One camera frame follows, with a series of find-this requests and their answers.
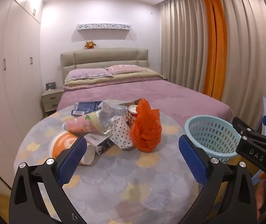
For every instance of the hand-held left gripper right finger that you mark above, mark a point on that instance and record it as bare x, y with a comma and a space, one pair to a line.
193, 161

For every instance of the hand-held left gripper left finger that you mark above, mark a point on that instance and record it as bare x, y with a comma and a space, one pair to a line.
72, 158

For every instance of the light blue plastic basket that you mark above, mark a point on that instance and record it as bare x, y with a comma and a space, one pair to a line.
207, 130

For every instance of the person's right hand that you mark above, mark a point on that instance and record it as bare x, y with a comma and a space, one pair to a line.
261, 191

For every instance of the orange and white paper bowl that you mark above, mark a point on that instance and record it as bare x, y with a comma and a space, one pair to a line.
63, 143

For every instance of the white and blue carton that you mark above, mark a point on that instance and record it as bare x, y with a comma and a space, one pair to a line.
100, 144

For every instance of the pink green drink bottle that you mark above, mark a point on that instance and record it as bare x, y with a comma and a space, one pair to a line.
81, 124

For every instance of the crumpled clear plastic bottle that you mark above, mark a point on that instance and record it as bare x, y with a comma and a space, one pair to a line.
101, 121

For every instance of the dark blue flat box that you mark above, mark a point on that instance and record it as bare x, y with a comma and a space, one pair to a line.
86, 107

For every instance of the white dotted paper bag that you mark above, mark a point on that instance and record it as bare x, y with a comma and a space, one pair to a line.
121, 133

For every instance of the orange plastic bag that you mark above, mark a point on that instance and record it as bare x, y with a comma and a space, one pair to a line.
147, 130

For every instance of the fan pattern tablecloth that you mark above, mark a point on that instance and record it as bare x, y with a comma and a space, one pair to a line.
128, 168

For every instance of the white small box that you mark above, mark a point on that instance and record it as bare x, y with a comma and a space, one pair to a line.
107, 108

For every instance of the grey nightstand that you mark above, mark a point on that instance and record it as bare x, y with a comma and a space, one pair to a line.
51, 100

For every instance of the purple bed blanket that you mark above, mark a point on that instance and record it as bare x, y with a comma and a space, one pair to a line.
170, 98

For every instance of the clear plastic wrapper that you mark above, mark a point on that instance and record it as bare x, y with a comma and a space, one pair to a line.
121, 109

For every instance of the red and white paper cup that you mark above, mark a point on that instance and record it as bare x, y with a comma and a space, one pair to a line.
130, 116

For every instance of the beige curtain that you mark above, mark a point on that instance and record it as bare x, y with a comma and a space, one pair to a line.
252, 51

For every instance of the purple pillow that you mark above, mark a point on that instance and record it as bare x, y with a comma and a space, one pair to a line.
88, 73

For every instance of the orange curtain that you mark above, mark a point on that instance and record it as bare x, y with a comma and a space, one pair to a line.
214, 51

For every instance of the beige folded quilt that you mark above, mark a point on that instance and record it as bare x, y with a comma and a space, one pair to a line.
123, 79

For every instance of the white wardrobe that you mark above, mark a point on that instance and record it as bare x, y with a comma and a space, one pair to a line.
11, 74

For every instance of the pink pillow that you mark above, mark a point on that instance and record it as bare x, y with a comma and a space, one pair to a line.
126, 68

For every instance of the beige padded headboard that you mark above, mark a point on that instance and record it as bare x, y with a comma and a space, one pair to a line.
100, 57

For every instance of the orange plush toy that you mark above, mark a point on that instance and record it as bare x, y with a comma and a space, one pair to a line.
90, 45

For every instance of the dark picture frame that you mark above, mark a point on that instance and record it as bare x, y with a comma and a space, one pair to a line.
50, 86

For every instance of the white wall shelf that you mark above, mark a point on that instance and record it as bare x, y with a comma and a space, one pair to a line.
103, 27

